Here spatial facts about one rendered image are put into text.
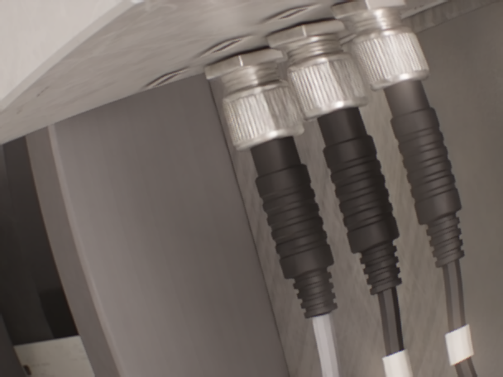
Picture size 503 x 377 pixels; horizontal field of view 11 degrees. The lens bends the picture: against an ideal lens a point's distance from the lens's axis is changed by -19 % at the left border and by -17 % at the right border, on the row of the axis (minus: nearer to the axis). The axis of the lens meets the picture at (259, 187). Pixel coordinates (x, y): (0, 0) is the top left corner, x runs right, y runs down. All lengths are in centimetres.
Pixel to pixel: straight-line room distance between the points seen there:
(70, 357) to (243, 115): 97
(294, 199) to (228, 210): 11
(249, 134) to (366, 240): 5
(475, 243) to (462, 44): 5
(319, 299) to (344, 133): 5
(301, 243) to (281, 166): 2
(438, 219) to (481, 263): 7
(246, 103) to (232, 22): 7
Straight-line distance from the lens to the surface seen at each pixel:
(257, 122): 66
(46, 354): 162
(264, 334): 78
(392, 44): 60
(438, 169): 60
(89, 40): 53
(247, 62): 66
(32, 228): 172
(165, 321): 76
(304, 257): 66
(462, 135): 66
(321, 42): 63
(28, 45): 55
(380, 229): 63
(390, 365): 64
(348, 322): 74
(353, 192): 63
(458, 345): 60
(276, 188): 67
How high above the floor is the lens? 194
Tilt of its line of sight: 40 degrees down
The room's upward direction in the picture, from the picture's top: 6 degrees clockwise
